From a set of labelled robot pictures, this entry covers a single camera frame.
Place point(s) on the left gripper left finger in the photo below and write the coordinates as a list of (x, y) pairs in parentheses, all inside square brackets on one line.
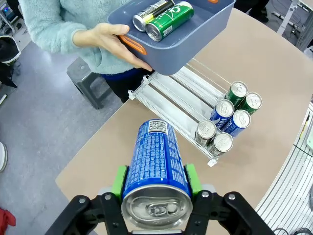
[(119, 181)]

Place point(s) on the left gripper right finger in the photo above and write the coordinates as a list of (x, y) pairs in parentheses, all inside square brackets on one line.
[(194, 178)]

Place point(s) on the blue Pocari Sweat can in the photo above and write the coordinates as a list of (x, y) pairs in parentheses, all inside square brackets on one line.
[(241, 120), (225, 109), (154, 159)]

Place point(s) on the green soda can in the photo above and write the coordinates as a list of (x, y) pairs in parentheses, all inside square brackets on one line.
[(239, 88), (253, 101), (171, 19)]

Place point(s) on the black Pepsi can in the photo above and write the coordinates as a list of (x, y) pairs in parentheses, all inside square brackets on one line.
[(156, 8)]

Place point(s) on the person's right forearm teal sleeve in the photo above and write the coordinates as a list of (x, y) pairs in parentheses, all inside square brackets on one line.
[(49, 36)]

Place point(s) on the clear white can dispenser rack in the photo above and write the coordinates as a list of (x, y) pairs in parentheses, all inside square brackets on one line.
[(166, 98)]

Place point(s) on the person's right hand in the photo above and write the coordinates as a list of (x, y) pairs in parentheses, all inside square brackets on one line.
[(105, 39)]

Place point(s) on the silver can front right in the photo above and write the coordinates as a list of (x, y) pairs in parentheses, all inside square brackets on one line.
[(223, 142)]

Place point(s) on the silver can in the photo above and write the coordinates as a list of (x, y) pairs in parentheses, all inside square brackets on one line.
[(223, 142), (206, 129)]

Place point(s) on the silver can front left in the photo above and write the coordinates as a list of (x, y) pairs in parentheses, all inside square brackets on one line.
[(206, 129)]

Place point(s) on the white slotted mounting panel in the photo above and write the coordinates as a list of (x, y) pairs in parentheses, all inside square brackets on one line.
[(288, 186)]

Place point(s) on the grey plastic stool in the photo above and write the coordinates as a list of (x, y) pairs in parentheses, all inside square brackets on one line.
[(90, 83)]

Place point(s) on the red cloth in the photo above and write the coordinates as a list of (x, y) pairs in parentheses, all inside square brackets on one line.
[(7, 219)]

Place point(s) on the white shoe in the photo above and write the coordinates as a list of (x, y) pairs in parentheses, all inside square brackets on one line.
[(2, 156)]

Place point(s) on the black bag with white trim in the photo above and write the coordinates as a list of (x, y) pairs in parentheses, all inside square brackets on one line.
[(7, 54)]

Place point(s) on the person in teal fleece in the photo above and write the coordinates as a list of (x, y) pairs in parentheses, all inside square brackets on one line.
[(73, 9)]

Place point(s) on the bystander in black trousers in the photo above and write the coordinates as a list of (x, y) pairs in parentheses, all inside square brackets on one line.
[(256, 7)]

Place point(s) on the white equipment rack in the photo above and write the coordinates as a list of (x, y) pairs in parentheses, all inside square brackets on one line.
[(6, 12)]

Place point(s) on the grey metal frame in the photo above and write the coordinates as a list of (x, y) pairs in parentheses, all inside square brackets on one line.
[(304, 34)]

